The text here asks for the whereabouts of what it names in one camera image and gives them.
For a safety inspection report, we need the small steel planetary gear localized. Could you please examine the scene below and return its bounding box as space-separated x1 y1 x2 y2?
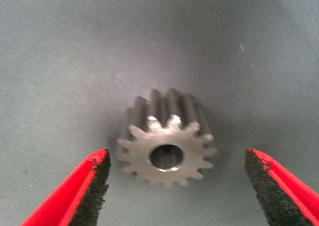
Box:
115 87 218 188

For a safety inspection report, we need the dark grey table cloth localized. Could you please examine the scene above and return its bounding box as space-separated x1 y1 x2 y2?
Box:
0 0 319 226

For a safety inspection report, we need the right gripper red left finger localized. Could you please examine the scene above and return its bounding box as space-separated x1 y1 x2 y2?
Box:
20 148 112 226

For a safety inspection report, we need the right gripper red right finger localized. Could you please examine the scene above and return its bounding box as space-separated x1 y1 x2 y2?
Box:
243 147 319 226

